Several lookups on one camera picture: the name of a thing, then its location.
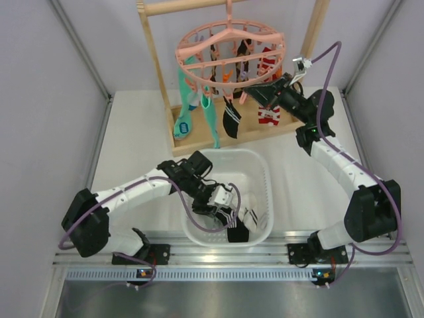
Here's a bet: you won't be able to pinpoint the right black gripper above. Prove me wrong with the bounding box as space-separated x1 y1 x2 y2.
245 74 312 125

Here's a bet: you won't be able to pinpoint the black sock white stripes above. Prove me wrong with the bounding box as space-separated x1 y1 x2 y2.
223 97 242 139

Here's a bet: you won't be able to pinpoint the black striped sock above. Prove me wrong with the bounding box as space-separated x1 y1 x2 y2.
215 208 250 243

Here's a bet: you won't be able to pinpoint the pink round clip hanger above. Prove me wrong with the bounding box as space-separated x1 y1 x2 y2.
175 1 286 97

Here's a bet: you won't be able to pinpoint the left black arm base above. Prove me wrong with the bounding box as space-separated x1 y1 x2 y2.
111 244 171 266

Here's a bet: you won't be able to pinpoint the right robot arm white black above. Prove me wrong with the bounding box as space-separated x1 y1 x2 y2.
243 74 401 263

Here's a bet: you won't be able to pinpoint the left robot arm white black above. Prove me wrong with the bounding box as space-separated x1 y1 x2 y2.
62 151 221 263

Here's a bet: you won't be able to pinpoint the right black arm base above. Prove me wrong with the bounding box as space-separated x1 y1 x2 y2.
287 243 348 268

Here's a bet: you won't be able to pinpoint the red white striped sock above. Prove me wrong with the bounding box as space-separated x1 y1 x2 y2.
257 57 280 127

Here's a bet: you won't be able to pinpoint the purple clothes peg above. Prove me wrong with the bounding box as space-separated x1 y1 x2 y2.
237 62 249 82

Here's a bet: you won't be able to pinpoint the white sock in basket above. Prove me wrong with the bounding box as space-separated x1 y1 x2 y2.
238 192 268 233

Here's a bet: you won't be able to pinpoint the white plastic laundry basket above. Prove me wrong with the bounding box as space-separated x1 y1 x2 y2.
182 149 274 248

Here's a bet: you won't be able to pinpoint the orange clothes peg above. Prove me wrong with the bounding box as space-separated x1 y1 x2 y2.
222 68 233 83

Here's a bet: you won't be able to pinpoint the brown argyle sock hanging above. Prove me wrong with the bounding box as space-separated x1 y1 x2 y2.
231 38 254 97

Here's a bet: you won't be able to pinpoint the green sock right hanging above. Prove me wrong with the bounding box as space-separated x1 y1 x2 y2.
201 94 221 148

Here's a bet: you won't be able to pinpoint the green sock hanging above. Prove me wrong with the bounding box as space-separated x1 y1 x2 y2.
201 94 221 148
173 68 199 140

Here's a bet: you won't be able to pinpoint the green sock left hanging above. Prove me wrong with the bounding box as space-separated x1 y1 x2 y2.
173 68 199 140

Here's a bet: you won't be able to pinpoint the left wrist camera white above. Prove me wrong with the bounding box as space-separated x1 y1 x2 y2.
209 185 233 209

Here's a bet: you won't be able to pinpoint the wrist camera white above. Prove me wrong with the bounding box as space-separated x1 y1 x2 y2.
209 185 233 209
290 55 313 85

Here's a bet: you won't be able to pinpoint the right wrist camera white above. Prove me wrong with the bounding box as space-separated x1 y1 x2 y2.
290 55 313 85

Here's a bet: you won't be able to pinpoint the wooden drying rack frame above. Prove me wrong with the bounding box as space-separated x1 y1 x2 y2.
134 0 331 158

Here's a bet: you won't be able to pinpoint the aluminium mounting rail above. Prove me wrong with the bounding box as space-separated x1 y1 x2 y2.
53 231 413 268

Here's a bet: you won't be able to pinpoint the perforated grey cable duct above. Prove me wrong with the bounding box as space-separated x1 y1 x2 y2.
66 268 334 282

